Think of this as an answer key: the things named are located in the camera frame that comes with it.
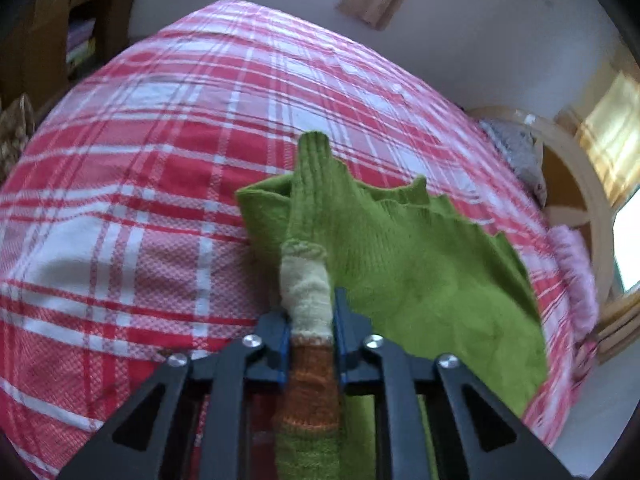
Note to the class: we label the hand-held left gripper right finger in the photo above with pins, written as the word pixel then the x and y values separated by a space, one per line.
pixel 340 340

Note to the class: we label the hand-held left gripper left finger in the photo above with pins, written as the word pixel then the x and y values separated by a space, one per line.
pixel 284 355

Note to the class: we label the green knitted sweater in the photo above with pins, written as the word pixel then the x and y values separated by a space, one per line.
pixel 425 270

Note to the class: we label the red white plaid blanket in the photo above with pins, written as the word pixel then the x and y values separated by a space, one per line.
pixel 150 160

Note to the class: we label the pink fluffy cloth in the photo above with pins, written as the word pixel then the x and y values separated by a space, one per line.
pixel 575 270

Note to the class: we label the grey cloth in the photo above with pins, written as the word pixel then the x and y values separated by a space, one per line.
pixel 520 155

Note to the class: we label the bright window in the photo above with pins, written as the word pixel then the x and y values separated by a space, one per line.
pixel 629 250

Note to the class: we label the yellow curtain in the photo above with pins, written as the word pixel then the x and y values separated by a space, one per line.
pixel 615 130

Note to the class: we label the stack of books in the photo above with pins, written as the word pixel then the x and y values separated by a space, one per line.
pixel 82 42

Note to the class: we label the wooden desk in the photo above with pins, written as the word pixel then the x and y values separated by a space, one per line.
pixel 45 25

